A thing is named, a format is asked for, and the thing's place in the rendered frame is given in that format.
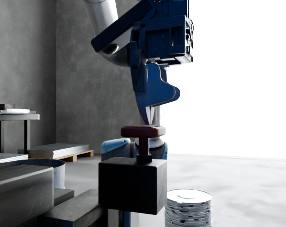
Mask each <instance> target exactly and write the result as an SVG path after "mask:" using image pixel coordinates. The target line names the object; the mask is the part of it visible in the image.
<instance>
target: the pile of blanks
mask: <svg viewBox="0 0 286 227"><path fill-rule="evenodd" d="M212 211H213V209H212V199H211V200H210V201H209V202H206V203H201V204H183V203H177V202H173V201H170V200H168V199H167V203H166V204H165V206H164V227H212V222H213V221H212Z"/></svg>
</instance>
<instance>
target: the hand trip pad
mask: <svg viewBox="0 0 286 227"><path fill-rule="evenodd" d="M165 134H166V127H164V126H162V125H134V126H124V127H122V128H121V136H122V137H131V138H139V155H149V138H157V137H160V136H164V135H165Z"/></svg>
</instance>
